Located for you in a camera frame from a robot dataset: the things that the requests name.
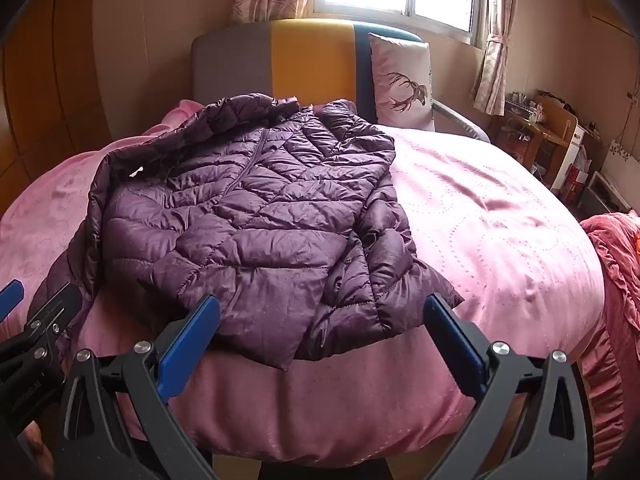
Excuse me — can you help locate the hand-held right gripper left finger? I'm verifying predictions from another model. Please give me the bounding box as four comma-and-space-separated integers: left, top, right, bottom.
54, 294, 221, 480

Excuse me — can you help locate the pink bedspread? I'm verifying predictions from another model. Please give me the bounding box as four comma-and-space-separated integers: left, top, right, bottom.
0, 99, 608, 467

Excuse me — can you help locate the wooden wardrobe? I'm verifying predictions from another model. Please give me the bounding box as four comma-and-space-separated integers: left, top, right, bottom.
0, 0, 114, 211

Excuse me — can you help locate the person's left hand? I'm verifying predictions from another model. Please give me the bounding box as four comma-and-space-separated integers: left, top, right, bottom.
20, 420, 55, 479

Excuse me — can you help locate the grey yellow blue headboard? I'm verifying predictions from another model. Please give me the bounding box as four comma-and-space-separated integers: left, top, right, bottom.
191, 18, 426, 122

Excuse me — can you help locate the deer print pillow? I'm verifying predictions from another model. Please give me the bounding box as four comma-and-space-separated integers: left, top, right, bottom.
368, 32, 435, 133

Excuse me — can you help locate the red bag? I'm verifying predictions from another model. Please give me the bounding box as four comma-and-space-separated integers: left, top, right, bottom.
561, 164, 587, 202

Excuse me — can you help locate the ruffled coral blanket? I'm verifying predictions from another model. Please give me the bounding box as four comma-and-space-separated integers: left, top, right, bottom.
575, 211, 640, 461

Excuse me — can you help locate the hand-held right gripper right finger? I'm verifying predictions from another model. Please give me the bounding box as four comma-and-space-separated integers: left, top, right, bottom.
422, 292, 601, 480

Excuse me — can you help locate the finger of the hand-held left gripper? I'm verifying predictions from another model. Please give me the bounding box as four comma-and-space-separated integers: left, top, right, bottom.
0, 280, 25, 322
22, 282, 84, 362

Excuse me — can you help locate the purple puffer jacket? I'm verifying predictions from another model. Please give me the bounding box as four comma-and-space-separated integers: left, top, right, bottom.
30, 92, 466, 372

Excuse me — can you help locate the wooden desk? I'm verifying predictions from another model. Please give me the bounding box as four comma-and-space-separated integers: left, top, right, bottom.
500, 89, 581, 192

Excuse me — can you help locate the grey metal rail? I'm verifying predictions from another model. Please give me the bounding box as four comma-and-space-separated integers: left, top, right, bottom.
432, 100, 491, 144

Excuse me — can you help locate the white floral panel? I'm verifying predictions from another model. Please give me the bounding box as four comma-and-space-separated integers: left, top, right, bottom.
587, 127, 640, 212

